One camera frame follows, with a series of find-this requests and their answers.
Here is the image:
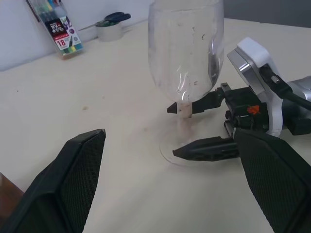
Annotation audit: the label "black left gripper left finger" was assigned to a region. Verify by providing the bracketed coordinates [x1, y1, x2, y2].
[0, 129, 106, 233]

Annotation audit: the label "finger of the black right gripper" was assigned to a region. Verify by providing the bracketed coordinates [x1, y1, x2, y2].
[167, 91, 225, 115]
[172, 136, 240, 163]

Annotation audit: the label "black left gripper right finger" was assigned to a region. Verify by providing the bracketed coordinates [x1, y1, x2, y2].
[233, 128, 311, 233]

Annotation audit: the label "clear wine glass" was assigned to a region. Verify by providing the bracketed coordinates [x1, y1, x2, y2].
[148, 0, 225, 167]

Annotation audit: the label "white tape roll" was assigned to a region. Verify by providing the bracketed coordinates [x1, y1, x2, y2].
[96, 21, 125, 43]

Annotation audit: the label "marker pen set box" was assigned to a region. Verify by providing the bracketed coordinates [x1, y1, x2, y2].
[33, 0, 86, 60]

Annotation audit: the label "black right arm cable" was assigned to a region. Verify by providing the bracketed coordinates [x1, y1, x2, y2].
[259, 66, 311, 110]

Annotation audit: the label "blue handled scissors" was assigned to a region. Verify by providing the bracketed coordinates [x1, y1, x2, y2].
[78, 12, 132, 32]

